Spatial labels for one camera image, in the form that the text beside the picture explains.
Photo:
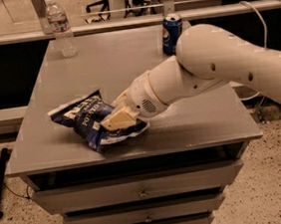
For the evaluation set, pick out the clear plastic water bottle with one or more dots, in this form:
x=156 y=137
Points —
x=58 y=21

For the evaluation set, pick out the top grey drawer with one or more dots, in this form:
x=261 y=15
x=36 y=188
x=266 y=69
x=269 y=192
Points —
x=139 y=187

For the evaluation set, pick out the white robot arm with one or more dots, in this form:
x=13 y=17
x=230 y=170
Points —
x=206 y=58

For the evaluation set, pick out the black office chair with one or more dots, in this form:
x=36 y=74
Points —
x=99 y=11

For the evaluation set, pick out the blue Kettle chip bag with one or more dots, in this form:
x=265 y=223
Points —
x=84 y=115

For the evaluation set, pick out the grey drawer cabinet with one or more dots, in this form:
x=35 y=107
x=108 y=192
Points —
x=209 y=128

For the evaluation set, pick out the middle grey drawer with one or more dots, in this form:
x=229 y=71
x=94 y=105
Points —
x=150 y=212

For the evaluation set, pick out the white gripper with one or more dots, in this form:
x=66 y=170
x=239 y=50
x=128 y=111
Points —
x=141 y=95

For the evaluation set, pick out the blue Pepsi can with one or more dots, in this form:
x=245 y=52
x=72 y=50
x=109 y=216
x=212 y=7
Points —
x=171 y=30

